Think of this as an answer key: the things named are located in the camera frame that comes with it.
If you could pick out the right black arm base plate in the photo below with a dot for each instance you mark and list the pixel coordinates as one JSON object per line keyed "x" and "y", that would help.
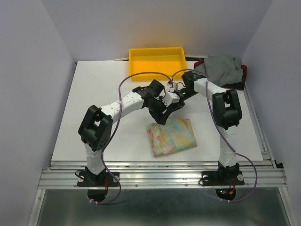
{"x": 215, "y": 178}

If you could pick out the red black plaid skirt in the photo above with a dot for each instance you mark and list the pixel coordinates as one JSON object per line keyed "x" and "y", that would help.
{"x": 238, "y": 85}

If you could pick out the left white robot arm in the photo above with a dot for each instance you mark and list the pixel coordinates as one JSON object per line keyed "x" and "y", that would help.
{"x": 100, "y": 124}

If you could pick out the grey skirt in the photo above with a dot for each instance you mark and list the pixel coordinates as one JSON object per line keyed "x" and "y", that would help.
{"x": 222, "y": 70}

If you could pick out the aluminium frame rail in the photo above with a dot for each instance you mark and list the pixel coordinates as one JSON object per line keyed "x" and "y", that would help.
{"x": 165, "y": 191}

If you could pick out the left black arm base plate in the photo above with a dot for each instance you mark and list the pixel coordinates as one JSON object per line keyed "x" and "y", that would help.
{"x": 88, "y": 179}

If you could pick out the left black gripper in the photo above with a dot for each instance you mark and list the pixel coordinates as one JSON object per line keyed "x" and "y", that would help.
{"x": 160, "y": 118}

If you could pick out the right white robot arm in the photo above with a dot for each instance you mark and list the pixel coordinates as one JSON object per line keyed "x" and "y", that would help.
{"x": 225, "y": 110}

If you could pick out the pastel patterned cloth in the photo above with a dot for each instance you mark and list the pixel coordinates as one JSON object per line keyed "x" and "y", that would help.
{"x": 175, "y": 136}

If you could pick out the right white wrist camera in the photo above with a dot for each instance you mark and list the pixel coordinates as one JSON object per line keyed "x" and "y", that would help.
{"x": 173, "y": 86}

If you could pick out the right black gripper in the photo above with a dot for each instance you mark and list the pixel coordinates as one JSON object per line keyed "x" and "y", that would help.
{"x": 176, "y": 106}

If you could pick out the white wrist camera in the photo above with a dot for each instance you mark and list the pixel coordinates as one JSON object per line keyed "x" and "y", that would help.
{"x": 173, "y": 86}
{"x": 170, "y": 98}

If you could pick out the yellow plastic bin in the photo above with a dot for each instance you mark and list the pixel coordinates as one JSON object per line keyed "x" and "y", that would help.
{"x": 155, "y": 61}

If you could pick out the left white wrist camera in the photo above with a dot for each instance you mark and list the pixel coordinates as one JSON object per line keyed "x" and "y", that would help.
{"x": 170, "y": 98}

